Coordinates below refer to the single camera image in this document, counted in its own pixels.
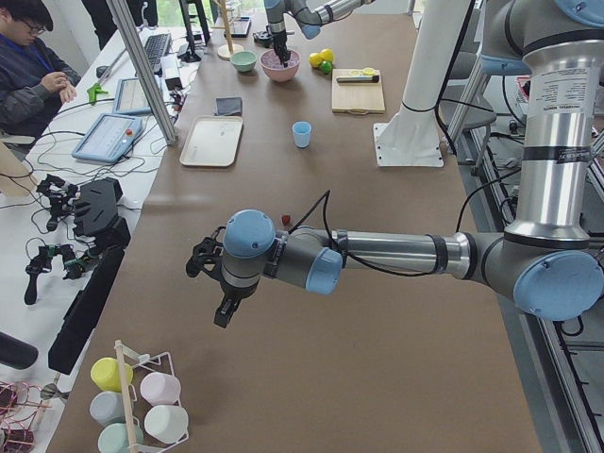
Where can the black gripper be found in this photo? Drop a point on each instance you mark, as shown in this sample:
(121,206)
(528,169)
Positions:
(278,39)
(234,293)

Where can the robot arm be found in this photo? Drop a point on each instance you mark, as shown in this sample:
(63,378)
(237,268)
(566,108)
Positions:
(540,261)
(310,21)

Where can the clear ice cubes pile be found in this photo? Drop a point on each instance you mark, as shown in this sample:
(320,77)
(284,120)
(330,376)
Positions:
(270,60)

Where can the light blue cup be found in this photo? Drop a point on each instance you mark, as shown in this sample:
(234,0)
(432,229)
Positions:
(302,133)

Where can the pink cup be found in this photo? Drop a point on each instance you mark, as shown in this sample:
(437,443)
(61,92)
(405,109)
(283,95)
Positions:
(160,389)

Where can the white cup rack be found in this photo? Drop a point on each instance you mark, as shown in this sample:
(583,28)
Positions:
(133,367)

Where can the white cup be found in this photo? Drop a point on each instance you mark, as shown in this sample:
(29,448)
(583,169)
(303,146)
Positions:
(167,424)

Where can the yellow cup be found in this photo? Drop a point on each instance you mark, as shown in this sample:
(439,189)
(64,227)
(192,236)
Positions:
(105,375)

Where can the grey cup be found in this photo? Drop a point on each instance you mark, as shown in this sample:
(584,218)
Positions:
(107,408)

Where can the mint green cup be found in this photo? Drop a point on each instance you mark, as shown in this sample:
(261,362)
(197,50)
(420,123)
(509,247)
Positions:
(113,439)

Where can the pink bowl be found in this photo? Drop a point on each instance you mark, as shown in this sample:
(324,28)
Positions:
(275,70)

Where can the yellow lemon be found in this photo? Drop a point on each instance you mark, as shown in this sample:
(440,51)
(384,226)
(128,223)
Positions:
(315,60)
(327,54)

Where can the green bowl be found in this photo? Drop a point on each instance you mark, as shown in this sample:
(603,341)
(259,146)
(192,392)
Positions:
(244,61)

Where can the green lime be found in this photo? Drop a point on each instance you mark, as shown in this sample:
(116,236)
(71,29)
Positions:
(326,67)

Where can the wooden glass stand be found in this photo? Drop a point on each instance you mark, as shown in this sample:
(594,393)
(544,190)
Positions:
(226,51)

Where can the knife on board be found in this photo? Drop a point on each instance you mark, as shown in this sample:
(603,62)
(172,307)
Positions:
(357,79)

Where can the dark grey cloth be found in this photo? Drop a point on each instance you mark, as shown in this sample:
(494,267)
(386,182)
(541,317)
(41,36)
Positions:
(228,106)

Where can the wooden cutting board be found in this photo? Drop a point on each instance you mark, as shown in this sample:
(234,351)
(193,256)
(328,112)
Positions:
(356,98)

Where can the beige rabbit tray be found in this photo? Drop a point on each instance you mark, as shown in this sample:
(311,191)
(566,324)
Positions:
(212,141)

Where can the black keyboard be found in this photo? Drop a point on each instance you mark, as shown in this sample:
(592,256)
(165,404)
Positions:
(155,48)

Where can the blue teach pendant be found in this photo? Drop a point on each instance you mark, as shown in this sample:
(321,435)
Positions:
(109,138)
(130,98)

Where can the black robot hand device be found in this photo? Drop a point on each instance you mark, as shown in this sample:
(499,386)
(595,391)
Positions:
(96,214)

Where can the seated person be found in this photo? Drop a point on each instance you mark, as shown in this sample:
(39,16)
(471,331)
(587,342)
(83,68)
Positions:
(35,81)

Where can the aluminium frame post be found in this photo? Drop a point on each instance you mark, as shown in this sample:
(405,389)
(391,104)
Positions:
(134,47)

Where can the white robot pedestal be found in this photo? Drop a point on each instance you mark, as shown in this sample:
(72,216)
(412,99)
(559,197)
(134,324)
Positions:
(411,138)

